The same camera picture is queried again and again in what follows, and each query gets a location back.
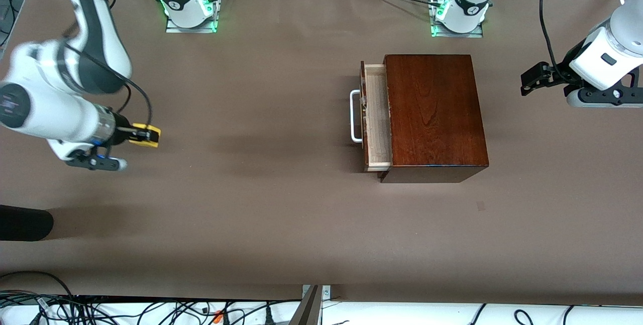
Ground yellow wooden block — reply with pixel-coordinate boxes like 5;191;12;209
129;124;161;148

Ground wooden drawer with white handle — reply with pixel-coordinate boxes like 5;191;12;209
350;60;393;173

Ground dark brown wooden cabinet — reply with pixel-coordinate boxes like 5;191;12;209
379;54;489;183

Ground black cylinder object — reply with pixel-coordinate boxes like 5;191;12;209
0;205;54;242

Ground grey metal bar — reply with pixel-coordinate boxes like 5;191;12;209
289;285;322;325

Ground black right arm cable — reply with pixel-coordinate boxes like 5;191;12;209
60;0;153;127

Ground black looped cable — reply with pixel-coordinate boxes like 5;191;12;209
0;271;76;310

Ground silver metal bracket plate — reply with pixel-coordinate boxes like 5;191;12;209
302;285;332;301

